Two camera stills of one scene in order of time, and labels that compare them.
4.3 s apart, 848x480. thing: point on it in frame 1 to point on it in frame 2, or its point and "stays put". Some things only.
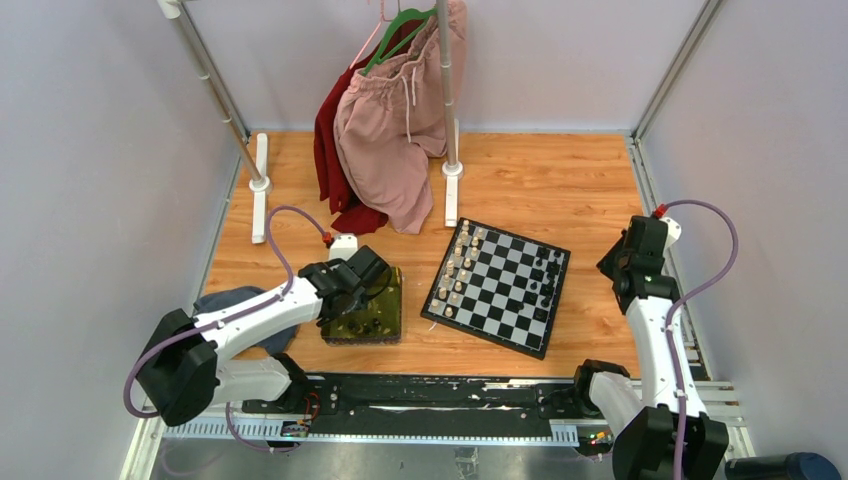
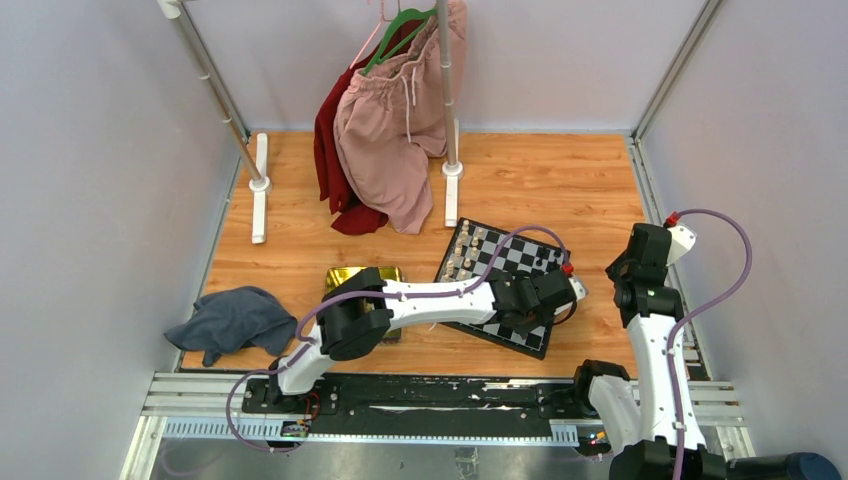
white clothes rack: x=256 y=156 stays put
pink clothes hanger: x=382 y=18 stays put
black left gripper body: x=356 y=295 to x=534 y=319
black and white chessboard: x=499 y=286 stays put
